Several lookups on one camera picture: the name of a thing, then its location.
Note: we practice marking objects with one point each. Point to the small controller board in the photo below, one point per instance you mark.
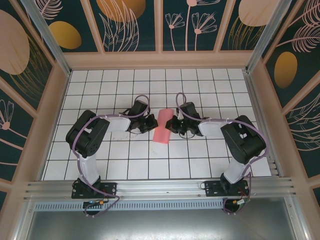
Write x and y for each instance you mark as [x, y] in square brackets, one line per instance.
[96, 203]
[241, 202]

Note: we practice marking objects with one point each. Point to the aluminium mounting rail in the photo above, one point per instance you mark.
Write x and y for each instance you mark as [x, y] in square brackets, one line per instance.
[160, 188]

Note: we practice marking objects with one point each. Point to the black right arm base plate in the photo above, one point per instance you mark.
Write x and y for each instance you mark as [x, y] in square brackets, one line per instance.
[212, 190]

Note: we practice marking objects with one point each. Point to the aluminium frame post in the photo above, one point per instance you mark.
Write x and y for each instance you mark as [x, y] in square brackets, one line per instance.
[266, 37]
[49, 42]

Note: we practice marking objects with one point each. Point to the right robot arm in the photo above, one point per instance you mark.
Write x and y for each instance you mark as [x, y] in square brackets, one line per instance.
[242, 140]

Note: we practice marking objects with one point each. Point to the aluminium side rail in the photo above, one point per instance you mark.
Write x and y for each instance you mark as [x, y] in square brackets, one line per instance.
[255, 100]

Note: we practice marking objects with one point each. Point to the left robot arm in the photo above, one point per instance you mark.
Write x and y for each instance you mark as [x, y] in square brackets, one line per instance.
[87, 135]

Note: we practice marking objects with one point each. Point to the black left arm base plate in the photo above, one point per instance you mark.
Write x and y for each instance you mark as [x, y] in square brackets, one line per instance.
[110, 188]

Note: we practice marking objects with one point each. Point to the grey metal sheet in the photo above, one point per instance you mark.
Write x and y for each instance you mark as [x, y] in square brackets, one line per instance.
[160, 225]

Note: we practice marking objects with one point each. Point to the pink cloth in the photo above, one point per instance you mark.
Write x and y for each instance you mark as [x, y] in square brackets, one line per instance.
[162, 125]

